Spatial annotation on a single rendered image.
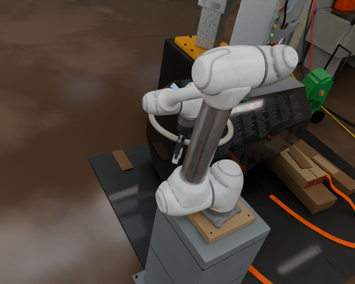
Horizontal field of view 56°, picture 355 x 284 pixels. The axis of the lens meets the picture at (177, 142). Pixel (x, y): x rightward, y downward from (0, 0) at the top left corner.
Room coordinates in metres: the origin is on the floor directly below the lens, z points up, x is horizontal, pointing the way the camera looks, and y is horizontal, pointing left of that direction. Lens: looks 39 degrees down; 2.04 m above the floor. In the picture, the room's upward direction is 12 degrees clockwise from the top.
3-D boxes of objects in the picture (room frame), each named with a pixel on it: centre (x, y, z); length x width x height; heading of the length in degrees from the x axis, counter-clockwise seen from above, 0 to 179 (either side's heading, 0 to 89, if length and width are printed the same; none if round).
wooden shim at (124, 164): (2.13, 0.43, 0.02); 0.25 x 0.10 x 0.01; 37
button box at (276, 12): (2.04, -0.41, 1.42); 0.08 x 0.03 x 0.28; 154
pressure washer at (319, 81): (3.57, -1.39, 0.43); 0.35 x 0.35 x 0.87; 22
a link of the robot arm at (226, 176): (1.08, -0.24, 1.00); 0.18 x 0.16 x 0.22; 123
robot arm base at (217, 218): (1.10, -0.26, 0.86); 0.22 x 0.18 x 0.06; 141
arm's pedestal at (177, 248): (1.09, -0.24, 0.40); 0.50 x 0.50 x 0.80; 40
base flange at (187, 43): (3.12, -0.09, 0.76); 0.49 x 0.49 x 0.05; 37
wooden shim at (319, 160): (2.55, -1.41, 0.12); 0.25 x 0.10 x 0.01; 42
